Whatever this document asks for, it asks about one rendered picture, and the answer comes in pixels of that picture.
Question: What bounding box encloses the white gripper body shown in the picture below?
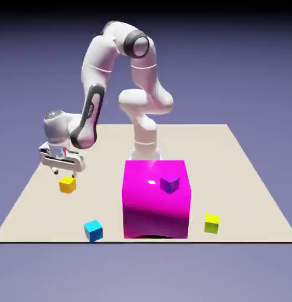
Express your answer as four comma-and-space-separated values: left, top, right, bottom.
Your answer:
39, 149, 86, 172

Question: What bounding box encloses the small orange cube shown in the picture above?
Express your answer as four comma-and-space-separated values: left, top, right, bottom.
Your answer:
58, 176, 77, 194

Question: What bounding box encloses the small cyan cube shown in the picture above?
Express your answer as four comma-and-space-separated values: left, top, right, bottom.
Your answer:
84, 219, 104, 243

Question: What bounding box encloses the small purple cube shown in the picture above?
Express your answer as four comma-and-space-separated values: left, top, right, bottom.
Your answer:
159, 176, 181, 195

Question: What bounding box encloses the small yellow-green cube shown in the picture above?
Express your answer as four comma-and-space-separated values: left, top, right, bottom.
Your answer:
204, 213, 219, 235

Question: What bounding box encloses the large magenta box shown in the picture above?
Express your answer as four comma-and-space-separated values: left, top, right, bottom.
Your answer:
122, 159, 192, 239

